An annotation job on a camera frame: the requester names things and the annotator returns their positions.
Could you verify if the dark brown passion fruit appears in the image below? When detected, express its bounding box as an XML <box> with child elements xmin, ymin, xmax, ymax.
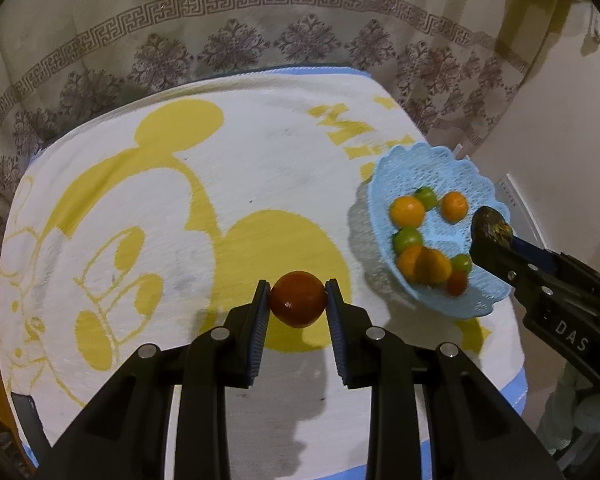
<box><xmin>471</xmin><ymin>206</ymin><xmax>514</xmax><ymax>248</ymax></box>

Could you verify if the small green tomato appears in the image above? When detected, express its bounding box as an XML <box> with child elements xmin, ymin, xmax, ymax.
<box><xmin>451</xmin><ymin>254</ymin><xmax>472</xmax><ymax>274</ymax></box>

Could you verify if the small red tomato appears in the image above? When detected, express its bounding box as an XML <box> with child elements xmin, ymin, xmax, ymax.
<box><xmin>445</xmin><ymin>270</ymin><xmax>468</xmax><ymax>297</ymax></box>

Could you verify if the red cherry tomato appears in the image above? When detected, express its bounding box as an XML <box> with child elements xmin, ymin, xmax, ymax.
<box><xmin>268</xmin><ymin>271</ymin><xmax>327</xmax><ymax>328</ymax></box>

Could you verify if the large orange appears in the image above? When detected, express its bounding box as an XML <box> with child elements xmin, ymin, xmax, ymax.
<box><xmin>396</xmin><ymin>245</ymin><xmax>428</xmax><ymax>285</ymax></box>

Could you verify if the small orange mandarin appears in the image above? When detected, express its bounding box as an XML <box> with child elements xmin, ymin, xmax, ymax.
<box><xmin>439</xmin><ymin>191</ymin><xmax>469</xmax><ymax>224</ymax></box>

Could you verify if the yellow green tomato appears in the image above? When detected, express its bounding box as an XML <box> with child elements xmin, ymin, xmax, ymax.
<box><xmin>413</xmin><ymin>186</ymin><xmax>438</xmax><ymax>211</ymax></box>

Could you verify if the orange tomato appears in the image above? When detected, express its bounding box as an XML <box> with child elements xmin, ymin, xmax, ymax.
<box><xmin>389</xmin><ymin>196</ymin><xmax>426</xmax><ymax>229</ymax></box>

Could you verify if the white appliance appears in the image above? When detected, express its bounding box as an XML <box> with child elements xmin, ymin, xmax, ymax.
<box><xmin>495</xmin><ymin>174</ymin><xmax>550</xmax><ymax>249</ymax></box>

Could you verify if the blue plastic lattice basket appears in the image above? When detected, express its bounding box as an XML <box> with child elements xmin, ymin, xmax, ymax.
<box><xmin>367</xmin><ymin>142</ymin><xmax>512</xmax><ymax>318</ymax></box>

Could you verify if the white yellow cartoon towel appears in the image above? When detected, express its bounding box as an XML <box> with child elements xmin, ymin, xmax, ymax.
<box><xmin>0</xmin><ymin>67</ymin><xmax>527</xmax><ymax>471</ymax></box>

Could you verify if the patterned beige curtain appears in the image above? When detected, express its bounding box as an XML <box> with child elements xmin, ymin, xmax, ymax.
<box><xmin>0</xmin><ymin>0</ymin><xmax>568</xmax><ymax>243</ymax></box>

